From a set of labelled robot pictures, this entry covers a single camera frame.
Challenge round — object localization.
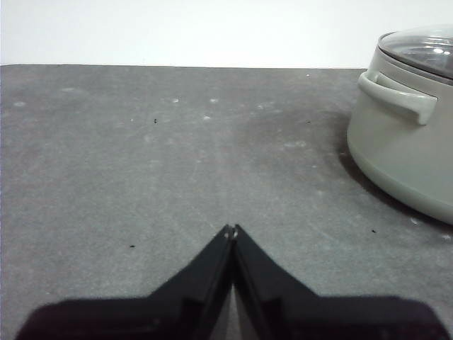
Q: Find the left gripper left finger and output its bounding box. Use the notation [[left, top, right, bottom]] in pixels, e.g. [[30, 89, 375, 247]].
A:
[[16, 224, 237, 340]]

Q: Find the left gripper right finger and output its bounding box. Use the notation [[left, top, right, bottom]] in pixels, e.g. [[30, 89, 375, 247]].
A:
[[232, 223, 451, 340]]

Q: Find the pale green electric pot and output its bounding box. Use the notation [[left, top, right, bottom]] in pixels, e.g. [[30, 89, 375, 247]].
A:
[[346, 44, 453, 226]]

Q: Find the glass lid with green knob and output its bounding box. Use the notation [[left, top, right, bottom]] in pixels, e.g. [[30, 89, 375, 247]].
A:
[[377, 23, 453, 81]]

